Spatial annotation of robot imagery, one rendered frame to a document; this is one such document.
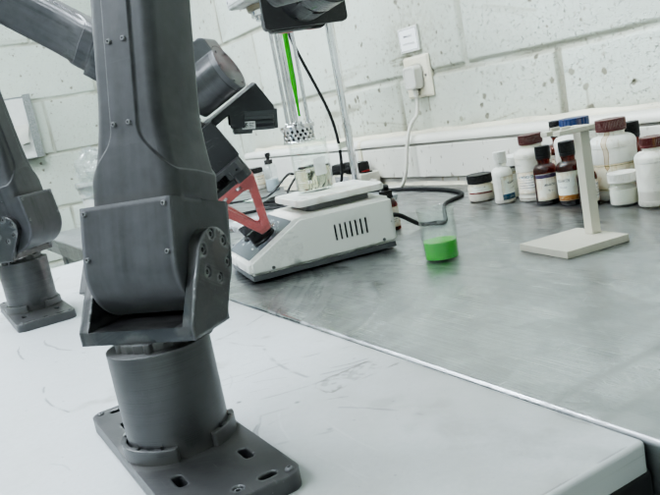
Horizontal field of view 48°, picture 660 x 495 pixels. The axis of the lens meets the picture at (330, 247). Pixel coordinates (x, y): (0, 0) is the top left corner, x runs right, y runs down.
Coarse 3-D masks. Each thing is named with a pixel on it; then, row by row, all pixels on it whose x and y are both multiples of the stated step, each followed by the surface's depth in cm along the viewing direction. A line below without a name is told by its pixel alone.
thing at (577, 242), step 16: (560, 128) 76; (576, 128) 76; (592, 128) 76; (576, 144) 78; (592, 176) 78; (592, 192) 79; (592, 208) 79; (592, 224) 79; (544, 240) 81; (560, 240) 79; (576, 240) 78; (592, 240) 77; (608, 240) 76; (624, 240) 76; (560, 256) 75; (576, 256) 74
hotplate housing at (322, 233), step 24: (288, 216) 94; (312, 216) 92; (336, 216) 92; (360, 216) 93; (384, 216) 94; (240, 240) 101; (288, 240) 90; (312, 240) 91; (336, 240) 92; (360, 240) 94; (384, 240) 95; (240, 264) 94; (264, 264) 90; (288, 264) 91; (312, 264) 92
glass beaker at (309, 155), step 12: (288, 144) 95; (300, 144) 94; (312, 144) 94; (324, 144) 95; (300, 156) 94; (312, 156) 94; (324, 156) 95; (300, 168) 95; (312, 168) 94; (324, 168) 95; (300, 180) 95; (312, 180) 94; (324, 180) 95; (300, 192) 96; (312, 192) 95
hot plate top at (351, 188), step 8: (336, 184) 103; (344, 184) 101; (352, 184) 99; (360, 184) 97; (368, 184) 95; (376, 184) 94; (296, 192) 101; (328, 192) 94; (336, 192) 92; (344, 192) 93; (352, 192) 93; (360, 192) 93; (280, 200) 98; (288, 200) 95; (296, 200) 92; (304, 200) 91; (312, 200) 91; (320, 200) 92; (328, 200) 92
